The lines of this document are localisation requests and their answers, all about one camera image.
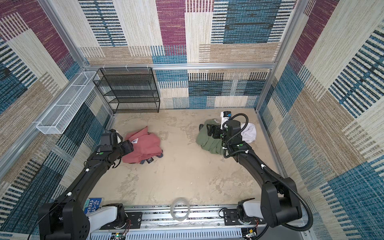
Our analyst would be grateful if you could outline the black corrugated cable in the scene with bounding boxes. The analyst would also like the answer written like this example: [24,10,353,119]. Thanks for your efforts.
[221,112,314,240]

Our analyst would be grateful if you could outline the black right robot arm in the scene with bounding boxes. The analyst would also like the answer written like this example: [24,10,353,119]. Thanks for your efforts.
[200,120,303,228]

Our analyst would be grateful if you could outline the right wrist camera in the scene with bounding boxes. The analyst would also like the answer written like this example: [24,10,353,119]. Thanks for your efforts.
[221,111,232,130]

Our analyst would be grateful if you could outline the olive green cloth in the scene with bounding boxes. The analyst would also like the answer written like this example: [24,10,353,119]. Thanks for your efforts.
[196,119,224,155]

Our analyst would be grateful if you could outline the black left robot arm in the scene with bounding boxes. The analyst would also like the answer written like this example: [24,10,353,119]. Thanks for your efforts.
[37,130,134,240]

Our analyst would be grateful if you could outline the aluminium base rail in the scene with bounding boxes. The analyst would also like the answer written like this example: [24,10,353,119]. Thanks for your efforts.
[88,205,312,240]

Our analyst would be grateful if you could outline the white cloth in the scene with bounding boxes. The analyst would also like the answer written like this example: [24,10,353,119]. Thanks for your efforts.
[241,123,257,144]

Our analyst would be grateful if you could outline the red patterned shirt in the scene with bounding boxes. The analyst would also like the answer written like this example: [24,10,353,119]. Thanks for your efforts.
[122,126,163,164]

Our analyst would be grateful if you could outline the clear tape roll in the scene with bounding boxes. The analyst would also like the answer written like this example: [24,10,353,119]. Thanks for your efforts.
[170,198,191,222]

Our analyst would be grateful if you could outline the black wire shelf rack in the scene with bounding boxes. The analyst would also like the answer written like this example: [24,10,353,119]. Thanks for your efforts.
[93,67,161,114]

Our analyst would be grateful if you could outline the colourful book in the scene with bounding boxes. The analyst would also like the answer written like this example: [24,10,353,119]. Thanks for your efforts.
[83,198,103,215]

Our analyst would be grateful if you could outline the white wire mesh basket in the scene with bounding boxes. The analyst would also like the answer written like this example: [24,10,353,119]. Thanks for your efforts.
[36,72,96,135]

